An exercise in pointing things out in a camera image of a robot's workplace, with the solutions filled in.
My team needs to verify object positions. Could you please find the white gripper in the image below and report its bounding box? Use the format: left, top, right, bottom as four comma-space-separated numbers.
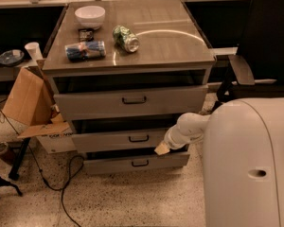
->
154, 126, 192, 155

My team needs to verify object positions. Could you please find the grey drawer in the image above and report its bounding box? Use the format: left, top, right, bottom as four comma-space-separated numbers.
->
83, 151, 189, 175
54, 86, 207, 120
72, 128, 167, 152

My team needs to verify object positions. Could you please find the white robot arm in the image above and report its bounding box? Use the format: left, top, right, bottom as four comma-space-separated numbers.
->
155, 97, 284, 227

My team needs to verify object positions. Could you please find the grey bottom drawer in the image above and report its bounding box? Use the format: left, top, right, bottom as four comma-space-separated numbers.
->
83, 151, 189, 175

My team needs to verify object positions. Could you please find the grey top drawer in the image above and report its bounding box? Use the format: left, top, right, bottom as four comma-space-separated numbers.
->
54, 86, 207, 120

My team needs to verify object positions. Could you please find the grey drawer cabinet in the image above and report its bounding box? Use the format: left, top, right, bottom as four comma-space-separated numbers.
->
41, 0, 217, 153

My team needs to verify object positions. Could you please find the white printed box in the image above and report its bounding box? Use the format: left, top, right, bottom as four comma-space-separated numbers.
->
37, 129, 76, 153

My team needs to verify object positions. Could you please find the green soda can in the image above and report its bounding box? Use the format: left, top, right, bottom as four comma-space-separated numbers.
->
113, 26, 140, 53

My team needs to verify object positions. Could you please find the blue soda can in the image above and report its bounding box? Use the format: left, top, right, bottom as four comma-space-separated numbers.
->
64, 41, 106, 61

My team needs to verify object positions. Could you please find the black office chair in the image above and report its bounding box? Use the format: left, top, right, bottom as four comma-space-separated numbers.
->
214, 0, 284, 108

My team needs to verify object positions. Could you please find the small dark packet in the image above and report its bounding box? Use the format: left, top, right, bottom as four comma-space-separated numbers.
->
79, 28, 94, 42

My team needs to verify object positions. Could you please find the brown cardboard box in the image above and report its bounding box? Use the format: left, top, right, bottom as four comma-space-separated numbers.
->
3, 65, 70, 139

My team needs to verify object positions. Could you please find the white bowl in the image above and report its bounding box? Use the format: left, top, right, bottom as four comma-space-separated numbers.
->
75, 6, 106, 29

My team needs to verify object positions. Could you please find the black stand leg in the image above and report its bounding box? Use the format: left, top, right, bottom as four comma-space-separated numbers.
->
9, 138, 30, 181

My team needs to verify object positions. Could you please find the brown cup on floor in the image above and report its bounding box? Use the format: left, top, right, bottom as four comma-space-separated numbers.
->
0, 142, 15, 166

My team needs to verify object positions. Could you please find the white paper cup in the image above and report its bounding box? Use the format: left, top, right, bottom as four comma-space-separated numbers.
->
25, 42, 43, 61

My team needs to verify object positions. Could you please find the black tripod stand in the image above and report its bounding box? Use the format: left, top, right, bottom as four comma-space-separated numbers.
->
0, 164, 24, 201

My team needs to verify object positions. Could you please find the dark blue plate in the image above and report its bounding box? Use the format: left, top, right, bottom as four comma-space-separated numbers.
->
0, 49, 25, 67

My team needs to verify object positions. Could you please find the low grey side shelf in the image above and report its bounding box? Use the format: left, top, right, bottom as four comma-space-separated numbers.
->
0, 61, 37, 81

